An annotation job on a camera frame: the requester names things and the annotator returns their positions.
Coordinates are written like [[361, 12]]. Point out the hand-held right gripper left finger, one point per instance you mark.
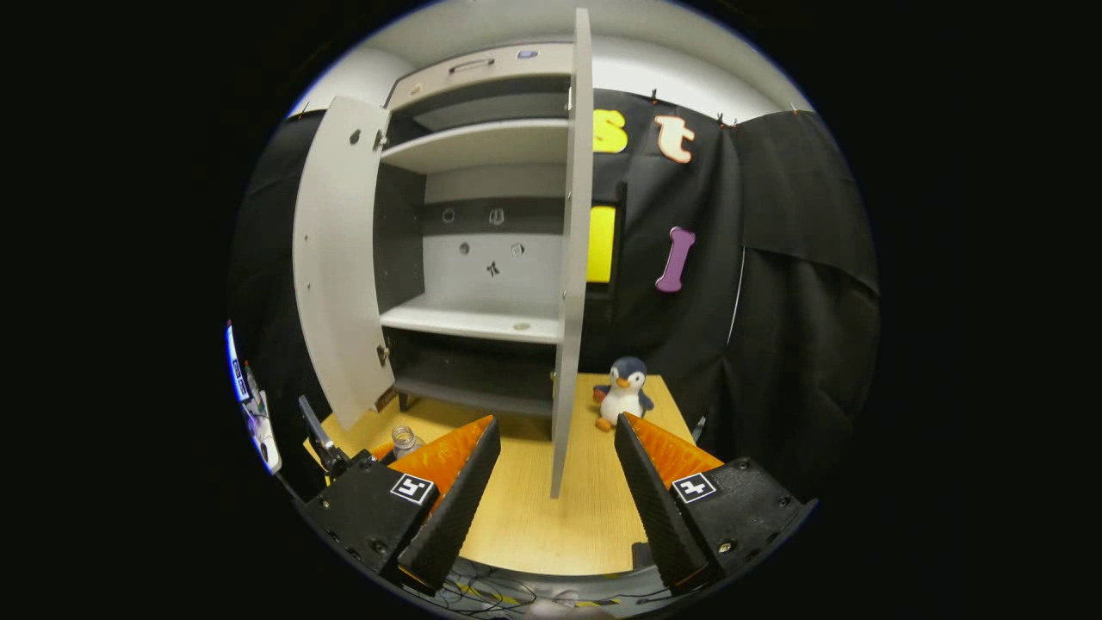
[[456, 512]]

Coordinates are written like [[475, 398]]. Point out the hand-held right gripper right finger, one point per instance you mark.
[[654, 508]]

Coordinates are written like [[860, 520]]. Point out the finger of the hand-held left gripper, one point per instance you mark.
[[318, 435], [383, 451]]

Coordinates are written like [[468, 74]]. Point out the clear plastic bottle red label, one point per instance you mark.
[[405, 441]]

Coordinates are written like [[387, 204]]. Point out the white cabinet door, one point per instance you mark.
[[340, 258], [572, 258]]

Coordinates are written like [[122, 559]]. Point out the white and grey cabinet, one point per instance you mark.
[[482, 142]]

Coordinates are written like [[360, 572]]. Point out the beige cabinet drawer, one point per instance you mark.
[[499, 76]]

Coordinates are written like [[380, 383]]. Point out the white blue-edged panel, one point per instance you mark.
[[263, 439]]

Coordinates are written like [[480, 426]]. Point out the penguin plush toy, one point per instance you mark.
[[627, 392]]

